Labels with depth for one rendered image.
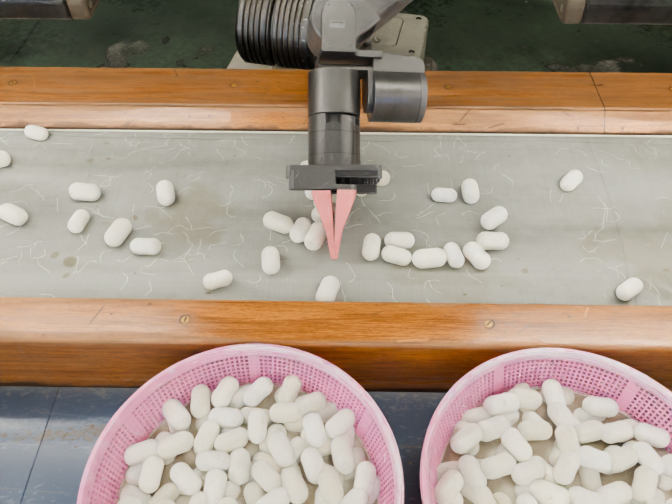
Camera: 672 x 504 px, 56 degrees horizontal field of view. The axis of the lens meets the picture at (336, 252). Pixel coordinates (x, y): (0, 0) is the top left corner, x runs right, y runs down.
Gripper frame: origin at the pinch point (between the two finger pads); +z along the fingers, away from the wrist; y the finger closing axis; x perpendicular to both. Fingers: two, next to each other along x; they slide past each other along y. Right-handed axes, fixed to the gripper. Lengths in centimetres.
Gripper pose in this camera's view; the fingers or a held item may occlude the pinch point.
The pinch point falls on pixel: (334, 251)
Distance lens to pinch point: 69.5
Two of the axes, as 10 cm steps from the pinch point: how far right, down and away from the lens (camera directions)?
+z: 0.0, 10.0, 0.1
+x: 0.1, -0.1, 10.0
